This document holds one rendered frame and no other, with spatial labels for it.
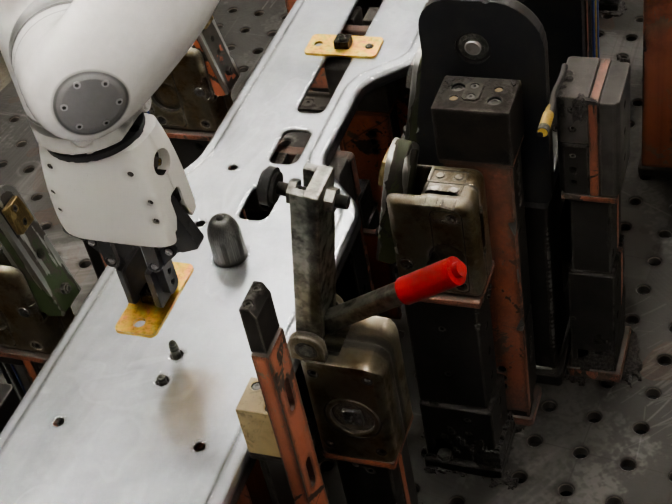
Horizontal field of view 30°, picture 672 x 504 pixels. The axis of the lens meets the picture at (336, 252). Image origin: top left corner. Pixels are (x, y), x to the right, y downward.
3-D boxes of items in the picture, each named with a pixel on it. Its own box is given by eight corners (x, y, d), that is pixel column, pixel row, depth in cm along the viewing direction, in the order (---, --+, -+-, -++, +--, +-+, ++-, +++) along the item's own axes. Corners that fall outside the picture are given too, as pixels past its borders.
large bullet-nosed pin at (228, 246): (225, 254, 119) (209, 202, 115) (255, 258, 118) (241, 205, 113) (212, 277, 117) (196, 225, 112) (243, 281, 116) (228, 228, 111)
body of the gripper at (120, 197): (173, 88, 91) (207, 204, 99) (52, 79, 95) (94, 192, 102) (130, 153, 86) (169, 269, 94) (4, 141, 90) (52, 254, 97)
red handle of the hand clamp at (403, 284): (309, 300, 101) (459, 238, 90) (326, 318, 101) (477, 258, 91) (291, 338, 98) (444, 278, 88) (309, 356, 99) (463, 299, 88)
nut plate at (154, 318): (155, 261, 107) (152, 251, 106) (196, 266, 106) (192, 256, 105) (113, 332, 101) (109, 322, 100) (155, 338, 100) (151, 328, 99)
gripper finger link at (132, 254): (131, 219, 100) (152, 279, 104) (96, 215, 101) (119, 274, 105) (114, 246, 98) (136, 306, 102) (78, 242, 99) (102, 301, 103)
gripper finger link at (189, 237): (220, 218, 95) (190, 254, 99) (134, 160, 93) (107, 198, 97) (214, 229, 94) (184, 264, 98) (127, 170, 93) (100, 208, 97)
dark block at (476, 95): (480, 383, 140) (444, 72, 112) (542, 392, 137) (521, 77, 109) (469, 417, 136) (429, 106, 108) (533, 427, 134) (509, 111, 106)
